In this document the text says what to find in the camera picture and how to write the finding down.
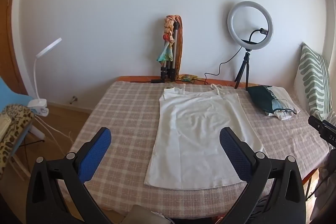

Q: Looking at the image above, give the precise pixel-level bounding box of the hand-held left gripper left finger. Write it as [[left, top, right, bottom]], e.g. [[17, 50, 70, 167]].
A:
[[25, 127, 124, 224]]

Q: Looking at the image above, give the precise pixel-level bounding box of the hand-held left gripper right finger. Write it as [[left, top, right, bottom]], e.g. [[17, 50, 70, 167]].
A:
[[219, 127, 307, 224]]

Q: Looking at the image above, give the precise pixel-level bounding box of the white tank top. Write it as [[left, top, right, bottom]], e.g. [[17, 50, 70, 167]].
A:
[[144, 84, 264, 190]]

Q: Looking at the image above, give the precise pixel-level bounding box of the light blue garment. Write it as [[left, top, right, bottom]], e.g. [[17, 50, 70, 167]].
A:
[[272, 99, 294, 112]]

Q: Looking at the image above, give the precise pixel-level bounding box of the plaid blanket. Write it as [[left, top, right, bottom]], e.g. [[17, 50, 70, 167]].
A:
[[62, 81, 331, 219]]

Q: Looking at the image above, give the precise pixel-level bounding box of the green striped pillow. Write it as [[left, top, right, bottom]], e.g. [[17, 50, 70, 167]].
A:
[[293, 43, 330, 122]]

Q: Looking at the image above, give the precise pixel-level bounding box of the white clip desk lamp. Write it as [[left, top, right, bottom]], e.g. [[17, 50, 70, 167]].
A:
[[28, 38, 63, 115]]

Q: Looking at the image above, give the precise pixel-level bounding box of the leopard print cloth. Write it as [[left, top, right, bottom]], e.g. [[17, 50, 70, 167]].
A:
[[0, 105, 34, 177]]

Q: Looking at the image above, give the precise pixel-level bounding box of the yellow green packet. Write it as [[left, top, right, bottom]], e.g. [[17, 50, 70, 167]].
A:
[[178, 74, 198, 83]]

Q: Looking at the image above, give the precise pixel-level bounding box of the blue chair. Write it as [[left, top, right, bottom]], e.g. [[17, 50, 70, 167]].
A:
[[0, 76, 45, 180]]

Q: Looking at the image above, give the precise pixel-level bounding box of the doll in teal dress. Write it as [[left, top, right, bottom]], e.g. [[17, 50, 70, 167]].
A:
[[157, 15, 176, 63]]

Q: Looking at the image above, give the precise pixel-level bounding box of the folded silver black tripod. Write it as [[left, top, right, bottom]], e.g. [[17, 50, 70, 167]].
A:
[[160, 25, 181, 81]]

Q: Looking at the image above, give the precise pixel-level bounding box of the white lamp cable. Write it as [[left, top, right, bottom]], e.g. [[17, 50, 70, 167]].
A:
[[37, 116, 76, 159]]

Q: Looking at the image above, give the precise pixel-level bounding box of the orange wooden bed frame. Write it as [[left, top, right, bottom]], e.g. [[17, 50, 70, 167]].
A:
[[115, 76, 263, 86]]

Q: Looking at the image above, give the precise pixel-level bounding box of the black ring light cable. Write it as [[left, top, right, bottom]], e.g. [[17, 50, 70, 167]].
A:
[[204, 46, 243, 88]]

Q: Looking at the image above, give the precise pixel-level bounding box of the ring light on black tripod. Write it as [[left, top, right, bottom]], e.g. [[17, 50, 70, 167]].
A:
[[227, 1, 274, 90]]

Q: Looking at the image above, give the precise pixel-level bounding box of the wooden door frame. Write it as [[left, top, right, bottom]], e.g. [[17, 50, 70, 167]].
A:
[[7, 0, 29, 96]]

